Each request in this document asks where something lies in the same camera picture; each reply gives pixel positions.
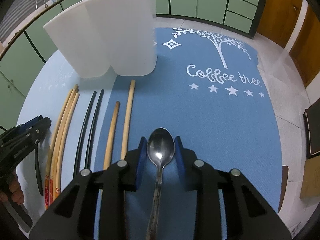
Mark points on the white plastic utensil holder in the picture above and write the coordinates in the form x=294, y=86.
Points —
x=95, y=35

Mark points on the red-ended wooden chopstick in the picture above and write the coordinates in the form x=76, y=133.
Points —
x=61, y=121
x=52, y=144
x=57, y=181

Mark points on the person's left hand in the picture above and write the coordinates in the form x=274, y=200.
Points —
x=17, y=195

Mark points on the dark blue placemat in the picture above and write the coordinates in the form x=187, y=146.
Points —
x=224, y=115

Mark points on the brown wooden stool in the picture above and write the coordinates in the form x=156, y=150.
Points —
x=284, y=178

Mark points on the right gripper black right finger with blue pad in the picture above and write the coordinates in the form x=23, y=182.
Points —
x=248, y=214

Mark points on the black appliance at right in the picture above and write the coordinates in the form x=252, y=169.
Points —
x=312, y=128

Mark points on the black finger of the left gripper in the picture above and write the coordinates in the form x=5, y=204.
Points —
x=40, y=128

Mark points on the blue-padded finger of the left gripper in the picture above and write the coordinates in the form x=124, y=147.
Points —
x=23, y=127

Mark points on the brown wooden door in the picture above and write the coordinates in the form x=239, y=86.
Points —
x=277, y=23

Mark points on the black chopstick gold band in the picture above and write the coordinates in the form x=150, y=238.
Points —
x=82, y=136

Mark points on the green lower kitchen cabinets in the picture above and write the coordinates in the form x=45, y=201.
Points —
x=31, y=47

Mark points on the metal spoon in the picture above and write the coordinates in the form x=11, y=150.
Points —
x=160, y=150

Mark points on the long plain wooden chopstick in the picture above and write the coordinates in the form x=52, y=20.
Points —
x=127, y=120

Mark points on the grey window blind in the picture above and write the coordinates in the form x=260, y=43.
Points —
x=16, y=13

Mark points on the light blue placemat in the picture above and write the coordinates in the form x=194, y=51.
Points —
x=46, y=97

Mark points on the short plain wooden chopstick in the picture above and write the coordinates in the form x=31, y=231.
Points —
x=110, y=138

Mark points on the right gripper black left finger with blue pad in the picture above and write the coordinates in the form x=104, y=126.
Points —
x=72, y=214

